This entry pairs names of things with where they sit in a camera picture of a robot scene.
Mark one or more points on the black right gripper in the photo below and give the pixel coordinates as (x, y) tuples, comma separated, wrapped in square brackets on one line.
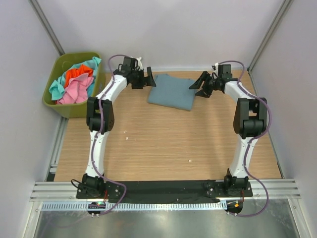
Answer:
[(198, 83)]

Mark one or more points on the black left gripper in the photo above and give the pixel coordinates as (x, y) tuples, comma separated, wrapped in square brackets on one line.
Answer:
[(143, 82)]

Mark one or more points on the blue-grey t shirt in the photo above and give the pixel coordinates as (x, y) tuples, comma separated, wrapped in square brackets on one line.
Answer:
[(172, 92)]

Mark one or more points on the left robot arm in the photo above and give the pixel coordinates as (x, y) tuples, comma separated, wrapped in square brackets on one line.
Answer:
[(100, 119)]

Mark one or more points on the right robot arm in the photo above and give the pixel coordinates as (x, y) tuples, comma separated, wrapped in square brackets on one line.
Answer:
[(250, 123)]

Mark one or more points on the pink t shirt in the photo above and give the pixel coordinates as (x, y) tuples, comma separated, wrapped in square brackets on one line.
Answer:
[(76, 92)]

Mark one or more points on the orange t shirt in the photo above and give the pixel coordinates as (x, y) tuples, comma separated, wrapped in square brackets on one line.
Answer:
[(75, 72)]

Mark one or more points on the green plastic bin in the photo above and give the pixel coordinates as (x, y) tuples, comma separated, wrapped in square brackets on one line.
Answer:
[(62, 64)]

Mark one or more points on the teal t shirt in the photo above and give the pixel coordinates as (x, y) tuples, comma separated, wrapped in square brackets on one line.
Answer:
[(57, 89)]

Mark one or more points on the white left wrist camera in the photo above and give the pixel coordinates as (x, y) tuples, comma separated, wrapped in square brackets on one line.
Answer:
[(139, 63)]

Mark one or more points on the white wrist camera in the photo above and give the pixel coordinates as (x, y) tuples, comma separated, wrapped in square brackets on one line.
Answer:
[(215, 68), (139, 63)]

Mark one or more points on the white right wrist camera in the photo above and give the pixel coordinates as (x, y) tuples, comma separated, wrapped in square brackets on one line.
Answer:
[(215, 68)]

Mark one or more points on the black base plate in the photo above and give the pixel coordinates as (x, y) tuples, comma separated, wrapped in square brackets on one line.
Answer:
[(163, 192)]

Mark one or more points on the aluminium frame rail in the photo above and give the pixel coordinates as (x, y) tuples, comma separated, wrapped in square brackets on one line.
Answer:
[(65, 191)]

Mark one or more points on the white slotted cable duct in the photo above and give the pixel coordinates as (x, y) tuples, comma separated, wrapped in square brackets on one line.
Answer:
[(100, 207)]

